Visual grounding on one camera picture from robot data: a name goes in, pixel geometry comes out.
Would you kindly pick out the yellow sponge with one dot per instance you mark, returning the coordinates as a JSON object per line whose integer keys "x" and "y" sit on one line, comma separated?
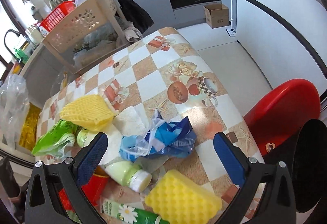
{"x": 177, "y": 199}

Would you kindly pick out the black trash bin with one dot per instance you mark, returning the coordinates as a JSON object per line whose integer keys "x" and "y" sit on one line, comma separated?
{"x": 308, "y": 171}

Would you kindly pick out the beige plastic shelf rack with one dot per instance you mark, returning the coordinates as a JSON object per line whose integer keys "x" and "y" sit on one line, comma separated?
{"x": 83, "y": 20}

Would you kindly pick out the green plastic bag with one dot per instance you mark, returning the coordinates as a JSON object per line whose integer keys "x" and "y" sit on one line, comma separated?
{"x": 54, "y": 142}

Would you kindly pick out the black kitchen faucet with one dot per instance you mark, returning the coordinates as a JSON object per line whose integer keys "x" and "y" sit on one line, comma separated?
{"x": 13, "y": 42}

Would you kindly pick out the yellow foam fruit net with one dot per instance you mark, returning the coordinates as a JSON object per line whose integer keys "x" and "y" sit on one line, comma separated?
{"x": 90, "y": 112}

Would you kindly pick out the cardboard box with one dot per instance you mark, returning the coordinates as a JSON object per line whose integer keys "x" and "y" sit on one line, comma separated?
{"x": 216, "y": 15}

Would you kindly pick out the white paper towel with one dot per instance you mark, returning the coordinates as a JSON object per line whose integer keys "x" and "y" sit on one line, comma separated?
{"x": 129, "y": 123}

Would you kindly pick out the yellow mesh bag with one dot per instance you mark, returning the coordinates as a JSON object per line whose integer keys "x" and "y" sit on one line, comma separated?
{"x": 27, "y": 138}

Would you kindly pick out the green daisy tube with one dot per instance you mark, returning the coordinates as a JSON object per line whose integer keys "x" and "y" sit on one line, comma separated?
{"x": 129, "y": 214}

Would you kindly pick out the blue white plastic bag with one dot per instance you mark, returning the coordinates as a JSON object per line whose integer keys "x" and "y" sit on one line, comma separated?
{"x": 173, "y": 139}

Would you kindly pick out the white refrigerator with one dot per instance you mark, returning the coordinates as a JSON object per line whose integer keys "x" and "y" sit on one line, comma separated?
{"x": 286, "y": 39}

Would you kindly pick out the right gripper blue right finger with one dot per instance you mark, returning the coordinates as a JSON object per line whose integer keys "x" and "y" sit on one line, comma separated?
{"x": 232, "y": 158}

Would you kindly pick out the red plastic stool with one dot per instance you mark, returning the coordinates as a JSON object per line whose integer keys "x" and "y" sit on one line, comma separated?
{"x": 282, "y": 112}

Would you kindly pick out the checkered patterned tablecloth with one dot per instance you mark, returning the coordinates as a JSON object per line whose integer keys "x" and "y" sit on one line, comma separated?
{"x": 162, "y": 71}

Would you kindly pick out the pale green small bottle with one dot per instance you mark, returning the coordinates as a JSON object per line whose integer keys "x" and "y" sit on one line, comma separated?
{"x": 127, "y": 174}

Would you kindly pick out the clear plastic bag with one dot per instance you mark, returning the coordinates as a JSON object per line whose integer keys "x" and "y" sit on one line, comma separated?
{"x": 14, "y": 108}

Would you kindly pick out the red paper cup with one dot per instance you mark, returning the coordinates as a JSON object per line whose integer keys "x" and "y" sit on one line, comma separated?
{"x": 93, "y": 189}

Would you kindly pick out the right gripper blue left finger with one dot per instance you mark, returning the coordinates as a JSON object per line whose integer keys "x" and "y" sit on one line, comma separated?
{"x": 88, "y": 159}

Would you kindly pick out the red plastic basket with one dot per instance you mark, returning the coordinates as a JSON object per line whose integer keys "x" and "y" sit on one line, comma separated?
{"x": 57, "y": 15}

